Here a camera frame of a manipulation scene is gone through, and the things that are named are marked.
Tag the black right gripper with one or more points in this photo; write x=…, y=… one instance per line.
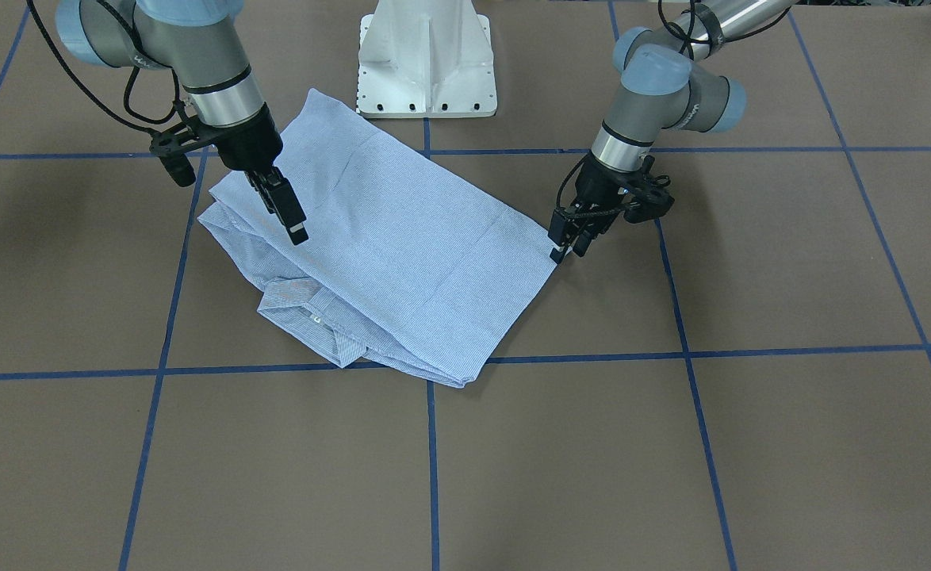
x=248, y=143

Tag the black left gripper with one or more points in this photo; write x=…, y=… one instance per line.
x=597, y=188

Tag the light blue striped shirt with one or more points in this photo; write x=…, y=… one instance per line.
x=405, y=263

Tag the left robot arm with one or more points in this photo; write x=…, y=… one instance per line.
x=662, y=87

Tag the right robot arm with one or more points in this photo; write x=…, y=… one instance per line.
x=217, y=99

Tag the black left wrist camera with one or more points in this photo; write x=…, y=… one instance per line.
x=649, y=192

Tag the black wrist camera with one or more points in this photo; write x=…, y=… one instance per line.
x=172, y=145
x=649, y=192

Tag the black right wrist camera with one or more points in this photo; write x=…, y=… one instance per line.
x=172, y=145

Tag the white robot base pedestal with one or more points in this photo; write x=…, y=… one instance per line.
x=426, y=59

